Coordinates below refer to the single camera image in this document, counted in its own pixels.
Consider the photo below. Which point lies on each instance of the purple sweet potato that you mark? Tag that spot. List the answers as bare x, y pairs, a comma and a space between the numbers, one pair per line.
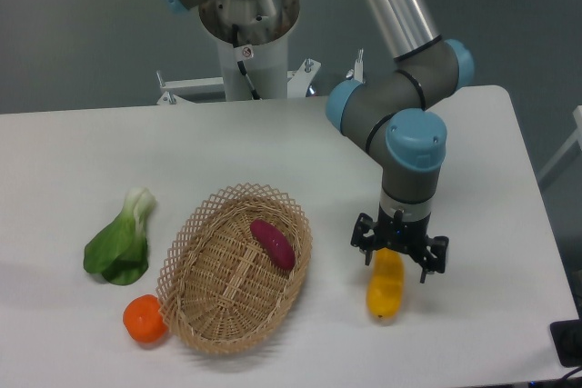
275, 244

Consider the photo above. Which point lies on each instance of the green bok choy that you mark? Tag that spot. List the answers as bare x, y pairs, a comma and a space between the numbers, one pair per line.
119, 252

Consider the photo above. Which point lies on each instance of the woven wicker basket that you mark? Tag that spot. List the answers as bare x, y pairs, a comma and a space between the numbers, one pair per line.
219, 290

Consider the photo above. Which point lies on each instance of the orange tangerine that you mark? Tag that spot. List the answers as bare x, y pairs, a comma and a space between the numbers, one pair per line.
143, 321

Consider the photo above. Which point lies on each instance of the white frame at right edge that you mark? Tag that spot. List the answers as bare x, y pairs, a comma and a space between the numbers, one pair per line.
564, 156

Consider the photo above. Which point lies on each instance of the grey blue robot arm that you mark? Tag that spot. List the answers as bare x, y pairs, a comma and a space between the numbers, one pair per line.
391, 121

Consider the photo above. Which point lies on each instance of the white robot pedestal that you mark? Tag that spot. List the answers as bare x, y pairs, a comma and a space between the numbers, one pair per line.
251, 39

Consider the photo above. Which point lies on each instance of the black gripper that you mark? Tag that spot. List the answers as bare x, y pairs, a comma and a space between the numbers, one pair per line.
404, 237

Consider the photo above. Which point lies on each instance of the black device at table edge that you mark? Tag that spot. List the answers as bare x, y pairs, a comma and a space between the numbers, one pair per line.
566, 336

